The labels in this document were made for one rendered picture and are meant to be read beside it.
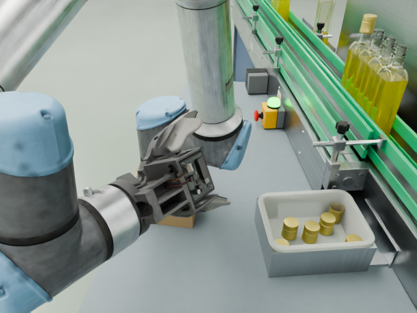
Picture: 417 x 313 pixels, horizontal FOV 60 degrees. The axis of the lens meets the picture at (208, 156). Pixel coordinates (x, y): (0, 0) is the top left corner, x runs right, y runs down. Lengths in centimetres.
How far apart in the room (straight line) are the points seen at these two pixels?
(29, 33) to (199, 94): 32
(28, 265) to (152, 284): 50
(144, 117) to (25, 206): 51
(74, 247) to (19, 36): 23
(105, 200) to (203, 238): 52
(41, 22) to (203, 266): 59
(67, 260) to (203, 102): 41
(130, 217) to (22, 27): 23
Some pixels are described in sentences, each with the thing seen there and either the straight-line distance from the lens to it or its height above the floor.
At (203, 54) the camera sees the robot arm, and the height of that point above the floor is 121.
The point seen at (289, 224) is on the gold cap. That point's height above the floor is 81.
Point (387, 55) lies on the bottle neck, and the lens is 101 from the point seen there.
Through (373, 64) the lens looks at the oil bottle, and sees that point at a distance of 101.
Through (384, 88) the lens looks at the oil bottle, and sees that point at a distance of 96.
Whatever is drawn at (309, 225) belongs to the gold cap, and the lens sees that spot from 86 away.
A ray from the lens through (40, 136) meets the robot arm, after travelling 29.
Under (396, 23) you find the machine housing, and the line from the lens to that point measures 129.
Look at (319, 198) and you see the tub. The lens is 92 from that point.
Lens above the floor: 142
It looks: 36 degrees down
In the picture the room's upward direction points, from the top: straight up
